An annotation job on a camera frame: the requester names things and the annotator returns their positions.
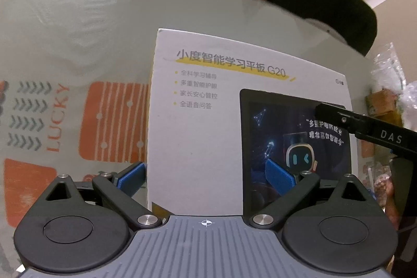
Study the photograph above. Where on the black chair back cover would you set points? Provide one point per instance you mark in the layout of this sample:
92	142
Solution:
325	4

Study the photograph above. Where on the crumpled clear plastic bag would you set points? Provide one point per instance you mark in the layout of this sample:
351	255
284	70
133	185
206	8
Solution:
394	76

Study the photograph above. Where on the clear bag of nuts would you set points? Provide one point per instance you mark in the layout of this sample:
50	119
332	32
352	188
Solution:
381	186

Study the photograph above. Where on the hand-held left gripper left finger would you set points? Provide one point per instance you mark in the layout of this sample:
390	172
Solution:
132	175

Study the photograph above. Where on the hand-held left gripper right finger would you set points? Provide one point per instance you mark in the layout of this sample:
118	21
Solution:
278	173

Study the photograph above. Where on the white tablet box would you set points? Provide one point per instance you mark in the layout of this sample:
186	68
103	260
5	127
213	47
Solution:
202	141

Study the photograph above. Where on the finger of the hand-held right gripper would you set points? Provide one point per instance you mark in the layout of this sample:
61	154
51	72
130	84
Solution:
335	116

